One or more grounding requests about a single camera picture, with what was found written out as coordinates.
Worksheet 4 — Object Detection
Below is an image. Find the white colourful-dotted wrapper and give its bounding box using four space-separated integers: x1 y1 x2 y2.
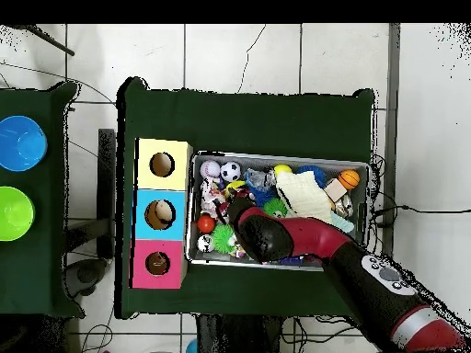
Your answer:
200 177 227 220

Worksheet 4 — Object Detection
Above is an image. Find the cream muslin cloth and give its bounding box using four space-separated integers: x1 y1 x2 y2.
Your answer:
274 170 334 223

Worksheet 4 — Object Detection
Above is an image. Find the light blue muslin cloth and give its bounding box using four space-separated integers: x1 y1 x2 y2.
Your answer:
328 211 355 234

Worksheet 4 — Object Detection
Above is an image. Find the wooden box with three holes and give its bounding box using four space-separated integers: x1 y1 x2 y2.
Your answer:
129 138 194 290

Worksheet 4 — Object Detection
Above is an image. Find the small soccer ball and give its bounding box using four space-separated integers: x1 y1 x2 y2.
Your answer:
219 161 242 183

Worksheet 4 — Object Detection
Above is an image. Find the small white baseball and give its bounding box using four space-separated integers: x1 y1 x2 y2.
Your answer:
199 160 222 180

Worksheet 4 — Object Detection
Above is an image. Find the red-orange smooth ball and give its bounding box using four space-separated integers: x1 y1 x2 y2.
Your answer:
196 213 217 234

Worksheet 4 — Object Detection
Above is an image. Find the green spiky toy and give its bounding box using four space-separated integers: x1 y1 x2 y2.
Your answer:
211 222 238 255
262 198 289 219

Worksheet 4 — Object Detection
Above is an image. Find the blue spiky rubber ball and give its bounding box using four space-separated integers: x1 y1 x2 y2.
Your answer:
295 165 328 188

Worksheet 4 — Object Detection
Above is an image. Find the plain wooden block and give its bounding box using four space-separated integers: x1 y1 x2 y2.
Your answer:
324 178 349 202

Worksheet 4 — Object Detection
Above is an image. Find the small orange basketball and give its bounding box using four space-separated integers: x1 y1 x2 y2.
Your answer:
337 168 361 191

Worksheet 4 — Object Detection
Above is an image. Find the dark grey rounded base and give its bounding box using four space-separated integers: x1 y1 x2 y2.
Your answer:
63 257 109 299

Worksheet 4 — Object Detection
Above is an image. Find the blue round object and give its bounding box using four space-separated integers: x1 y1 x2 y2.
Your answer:
0 115 49 173

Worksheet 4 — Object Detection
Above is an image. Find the green plastic bowl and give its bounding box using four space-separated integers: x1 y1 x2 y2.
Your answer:
0 186 36 243

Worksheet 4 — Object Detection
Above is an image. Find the dark thin rod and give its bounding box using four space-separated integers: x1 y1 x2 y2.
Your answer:
16 24 75 57

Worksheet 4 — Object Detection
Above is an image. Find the shallow wire mesh bin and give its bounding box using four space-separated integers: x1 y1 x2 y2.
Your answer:
184 150 372 275

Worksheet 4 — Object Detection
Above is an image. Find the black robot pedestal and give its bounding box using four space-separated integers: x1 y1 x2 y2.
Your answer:
194 313 288 353

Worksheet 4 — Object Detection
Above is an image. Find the black power cable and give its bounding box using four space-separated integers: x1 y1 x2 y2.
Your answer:
371 204 471 222

